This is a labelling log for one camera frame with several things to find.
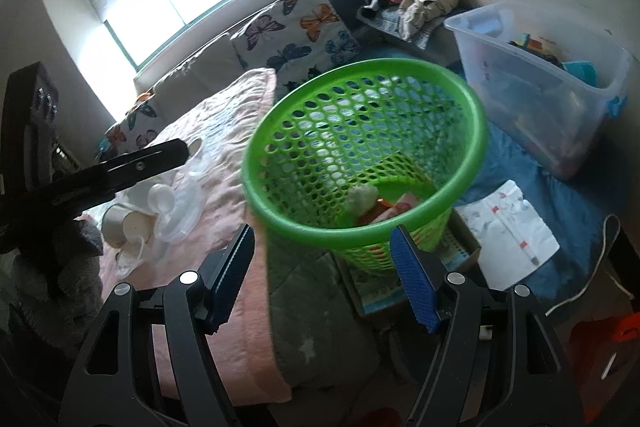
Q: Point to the blue floor sheet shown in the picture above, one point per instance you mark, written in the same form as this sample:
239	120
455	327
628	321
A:
520	172

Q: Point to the grey-green star blanket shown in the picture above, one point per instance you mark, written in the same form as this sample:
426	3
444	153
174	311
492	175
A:
315	322

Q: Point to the grey fuzzy cloth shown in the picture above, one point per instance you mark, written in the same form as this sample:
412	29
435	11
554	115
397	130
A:
75	272

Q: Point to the butterfly print pillow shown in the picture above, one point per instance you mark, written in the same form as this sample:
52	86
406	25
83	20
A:
132	127
300	27

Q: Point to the red and pink wrapper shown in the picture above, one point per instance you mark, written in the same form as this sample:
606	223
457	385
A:
400	206

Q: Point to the clear plastic storage bin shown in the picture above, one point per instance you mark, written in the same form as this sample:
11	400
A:
530	107

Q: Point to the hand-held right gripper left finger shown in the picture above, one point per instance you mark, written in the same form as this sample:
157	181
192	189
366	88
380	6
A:
235	277

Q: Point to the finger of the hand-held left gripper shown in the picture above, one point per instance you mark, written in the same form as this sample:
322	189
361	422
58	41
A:
140	164

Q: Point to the green plastic mesh basket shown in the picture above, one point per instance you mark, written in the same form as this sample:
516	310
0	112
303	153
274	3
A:
280	209

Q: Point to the blue plastic toy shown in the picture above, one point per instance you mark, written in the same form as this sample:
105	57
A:
582	73

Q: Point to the orange plastic object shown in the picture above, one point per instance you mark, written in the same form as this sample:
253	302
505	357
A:
595	347

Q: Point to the white plastic lid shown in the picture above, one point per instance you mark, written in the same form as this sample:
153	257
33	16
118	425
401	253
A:
161	198

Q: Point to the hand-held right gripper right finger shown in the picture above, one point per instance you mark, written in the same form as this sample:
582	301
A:
415	287

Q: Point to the clear plastic container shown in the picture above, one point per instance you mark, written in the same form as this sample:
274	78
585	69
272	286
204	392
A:
187	207

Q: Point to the patterned bench mat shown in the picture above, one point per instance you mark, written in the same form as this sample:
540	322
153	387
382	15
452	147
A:
387	21

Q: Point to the crumpled beige cloth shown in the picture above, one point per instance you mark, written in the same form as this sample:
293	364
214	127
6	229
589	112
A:
430	4

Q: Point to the pink blanket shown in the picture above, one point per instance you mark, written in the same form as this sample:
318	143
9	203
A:
230	122

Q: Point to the grey pillow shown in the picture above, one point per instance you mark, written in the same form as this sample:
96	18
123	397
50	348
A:
200	67

